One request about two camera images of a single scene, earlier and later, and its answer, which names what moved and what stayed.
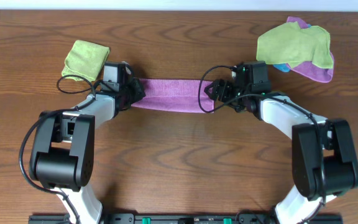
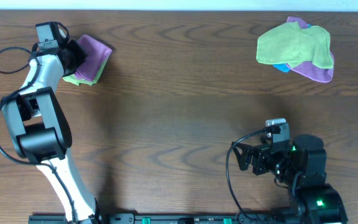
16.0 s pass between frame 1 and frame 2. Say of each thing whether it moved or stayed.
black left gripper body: moved
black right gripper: moved
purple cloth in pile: stayed
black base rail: stayed
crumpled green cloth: stayed
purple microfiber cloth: moved
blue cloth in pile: stayed
